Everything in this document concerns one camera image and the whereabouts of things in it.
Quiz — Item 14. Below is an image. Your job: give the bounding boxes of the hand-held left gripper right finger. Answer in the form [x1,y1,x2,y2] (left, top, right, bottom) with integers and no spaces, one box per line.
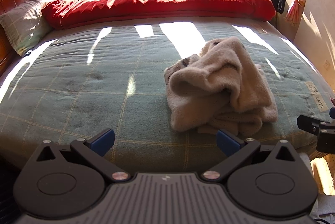
[201,129,299,183]

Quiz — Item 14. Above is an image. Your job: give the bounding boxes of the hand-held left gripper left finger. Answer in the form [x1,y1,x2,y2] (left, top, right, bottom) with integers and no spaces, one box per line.
[35,128,130,183]

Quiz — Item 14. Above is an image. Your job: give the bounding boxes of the cream fluffy sweater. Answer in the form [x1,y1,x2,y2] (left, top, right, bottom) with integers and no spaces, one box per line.
[164,36,278,135]

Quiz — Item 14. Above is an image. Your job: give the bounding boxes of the bed with green plaid sheet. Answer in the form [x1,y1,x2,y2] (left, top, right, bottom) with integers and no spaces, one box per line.
[0,16,335,169]

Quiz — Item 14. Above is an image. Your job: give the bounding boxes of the grey checked pillow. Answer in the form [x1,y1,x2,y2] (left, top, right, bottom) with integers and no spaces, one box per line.
[0,0,54,56]

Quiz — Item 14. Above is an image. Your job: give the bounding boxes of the red duvet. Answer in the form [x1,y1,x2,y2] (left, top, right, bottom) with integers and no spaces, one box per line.
[41,0,276,30]

